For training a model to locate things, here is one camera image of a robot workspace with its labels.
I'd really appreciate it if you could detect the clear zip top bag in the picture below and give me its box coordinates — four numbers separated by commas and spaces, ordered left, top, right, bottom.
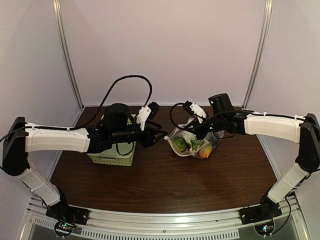
164, 127, 224, 159

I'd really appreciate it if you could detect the green plastic basket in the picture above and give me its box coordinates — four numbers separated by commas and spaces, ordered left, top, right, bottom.
86, 113, 138, 168

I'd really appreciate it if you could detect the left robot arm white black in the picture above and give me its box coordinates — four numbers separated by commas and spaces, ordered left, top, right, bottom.
1, 102, 167, 209

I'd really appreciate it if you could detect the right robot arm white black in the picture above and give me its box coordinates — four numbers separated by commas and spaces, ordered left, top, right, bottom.
179, 93, 320, 215

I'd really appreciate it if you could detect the green yellow fake mango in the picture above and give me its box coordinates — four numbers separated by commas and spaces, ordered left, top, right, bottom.
172, 136, 188, 153

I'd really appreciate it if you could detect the orange fake fruit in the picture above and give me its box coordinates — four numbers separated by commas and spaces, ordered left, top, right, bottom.
198, 145, 213, 159

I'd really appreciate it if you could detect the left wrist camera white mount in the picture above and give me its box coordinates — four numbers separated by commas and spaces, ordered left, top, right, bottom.
135, 101, 160, 131

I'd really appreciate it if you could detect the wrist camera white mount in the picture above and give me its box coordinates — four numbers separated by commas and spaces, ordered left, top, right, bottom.
182, 100, 208, 120
135, 101, 160, 131

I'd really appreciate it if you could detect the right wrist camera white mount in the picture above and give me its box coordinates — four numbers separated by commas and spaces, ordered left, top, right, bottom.
182, 100, 208, 120

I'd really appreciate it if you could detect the right black camera cable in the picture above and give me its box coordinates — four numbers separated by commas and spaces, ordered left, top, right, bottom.
169, 102, 191, 130

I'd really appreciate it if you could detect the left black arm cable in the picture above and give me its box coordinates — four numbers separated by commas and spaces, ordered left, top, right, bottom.
69, 74, 153, 131

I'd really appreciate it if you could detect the right aluminium frame post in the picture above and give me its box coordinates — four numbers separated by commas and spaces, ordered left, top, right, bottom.
242, 0, 273, 109

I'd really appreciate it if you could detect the aluminium frame post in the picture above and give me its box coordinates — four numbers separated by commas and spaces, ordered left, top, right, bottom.
52, 0, 84, 110
242, 0, 273, 109

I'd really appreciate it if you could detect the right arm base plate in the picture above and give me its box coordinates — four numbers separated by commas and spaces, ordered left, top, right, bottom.
238, 203, 282, 225

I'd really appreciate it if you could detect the aluminium front rail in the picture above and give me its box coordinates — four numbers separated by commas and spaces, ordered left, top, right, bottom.
24, 196, 308, 240

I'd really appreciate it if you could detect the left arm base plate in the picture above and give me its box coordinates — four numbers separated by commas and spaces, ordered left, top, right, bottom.
45, 205, 90, 226

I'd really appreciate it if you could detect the left aluminium frame post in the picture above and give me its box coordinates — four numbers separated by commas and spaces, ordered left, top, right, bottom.
52, 0, 84, 110

